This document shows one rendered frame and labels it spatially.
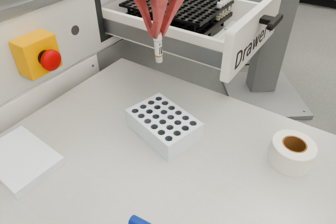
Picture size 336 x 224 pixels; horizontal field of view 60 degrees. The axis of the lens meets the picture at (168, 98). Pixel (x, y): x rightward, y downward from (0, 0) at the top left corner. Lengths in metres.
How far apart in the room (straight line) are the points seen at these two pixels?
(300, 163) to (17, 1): 0.55
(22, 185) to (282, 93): 1.72
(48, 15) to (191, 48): 0.29
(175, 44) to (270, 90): 1.42
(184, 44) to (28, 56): 0.30
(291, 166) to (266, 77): 1.44
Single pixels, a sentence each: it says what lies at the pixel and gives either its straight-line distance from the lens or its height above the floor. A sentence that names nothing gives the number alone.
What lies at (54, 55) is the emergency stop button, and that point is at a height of 0.89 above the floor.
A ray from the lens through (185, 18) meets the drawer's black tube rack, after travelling 0.65.
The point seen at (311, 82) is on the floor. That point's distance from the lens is 2.27.
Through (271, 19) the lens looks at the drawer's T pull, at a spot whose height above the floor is 0.91.
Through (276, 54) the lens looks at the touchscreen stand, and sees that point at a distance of 1.85.
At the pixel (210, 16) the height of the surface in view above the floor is 0.90.
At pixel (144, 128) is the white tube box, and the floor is 0.79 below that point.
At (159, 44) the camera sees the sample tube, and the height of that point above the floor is 0.96.
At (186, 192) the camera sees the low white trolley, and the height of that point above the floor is 0.76.
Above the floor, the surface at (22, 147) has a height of 0.78.
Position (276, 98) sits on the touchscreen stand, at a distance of 1.95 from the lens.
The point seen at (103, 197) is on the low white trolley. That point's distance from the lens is 0.47.
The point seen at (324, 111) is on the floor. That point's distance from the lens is 2.03.
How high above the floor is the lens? 1.14
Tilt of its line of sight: 37 degrees down
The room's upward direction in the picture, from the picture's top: straight up
